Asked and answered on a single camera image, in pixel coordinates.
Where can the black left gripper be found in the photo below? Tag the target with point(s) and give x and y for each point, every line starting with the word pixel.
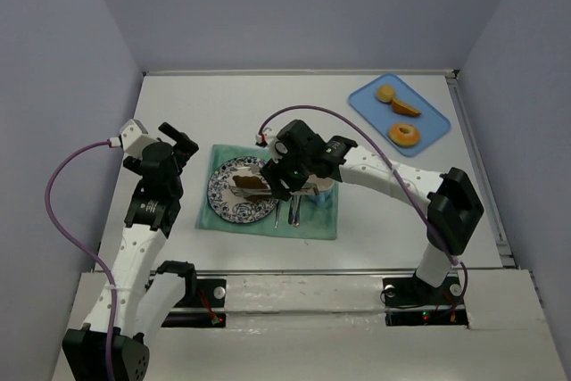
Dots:
pixel 179 141

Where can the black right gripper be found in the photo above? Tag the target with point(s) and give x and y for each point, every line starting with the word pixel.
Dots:
pixel 277 178

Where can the silver metal tongs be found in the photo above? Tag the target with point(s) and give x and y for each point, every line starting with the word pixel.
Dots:
pixel 254 170

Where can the dark brown croissant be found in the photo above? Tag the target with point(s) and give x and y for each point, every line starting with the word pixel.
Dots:
pixel 251 183

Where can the orange bread wedge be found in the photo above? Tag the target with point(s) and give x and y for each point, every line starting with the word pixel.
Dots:
pixel 404 109

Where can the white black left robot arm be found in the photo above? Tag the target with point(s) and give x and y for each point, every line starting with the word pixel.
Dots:
pixel 114 340

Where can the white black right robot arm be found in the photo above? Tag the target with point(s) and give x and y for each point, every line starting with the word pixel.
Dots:
pixel 446 202

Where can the light blue mug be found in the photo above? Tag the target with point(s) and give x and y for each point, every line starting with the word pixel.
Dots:
pixel 324 187

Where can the silver knife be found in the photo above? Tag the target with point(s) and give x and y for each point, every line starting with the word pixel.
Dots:
pixel 298 213

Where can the silver fork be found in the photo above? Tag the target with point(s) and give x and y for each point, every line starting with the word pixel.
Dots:
pixel 292 209

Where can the silver spoon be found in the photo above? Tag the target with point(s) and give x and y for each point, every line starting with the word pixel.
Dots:
pixel 277 214

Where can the blue floral ceramic plate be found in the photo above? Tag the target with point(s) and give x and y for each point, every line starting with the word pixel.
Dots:
pixel 233 207

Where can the round yellow bun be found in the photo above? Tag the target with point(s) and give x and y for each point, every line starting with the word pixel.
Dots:
pixel 386 93

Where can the light blue plastic tray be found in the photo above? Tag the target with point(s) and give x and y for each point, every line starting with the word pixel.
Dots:
pixel 431 123

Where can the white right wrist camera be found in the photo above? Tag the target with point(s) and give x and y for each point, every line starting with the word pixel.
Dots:
pixel 267 139

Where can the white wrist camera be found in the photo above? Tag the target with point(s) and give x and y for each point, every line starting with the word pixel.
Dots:
pixel 267 139
pixel 134 138

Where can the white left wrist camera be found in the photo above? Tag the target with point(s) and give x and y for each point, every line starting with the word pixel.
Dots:
pixel 134 138

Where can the glazed ring doughnut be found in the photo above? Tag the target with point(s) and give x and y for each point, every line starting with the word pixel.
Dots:
pixel 404 134

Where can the aluminium table rail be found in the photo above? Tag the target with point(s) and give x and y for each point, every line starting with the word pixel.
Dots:
pixel 321 272

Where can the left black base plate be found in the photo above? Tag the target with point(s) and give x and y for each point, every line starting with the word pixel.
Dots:
pixel 205 308

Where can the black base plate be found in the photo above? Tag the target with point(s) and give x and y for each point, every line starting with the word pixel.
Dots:
pixel 205 308
pixel 410 302

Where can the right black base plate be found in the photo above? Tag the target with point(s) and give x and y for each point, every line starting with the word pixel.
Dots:
pixel 410 302

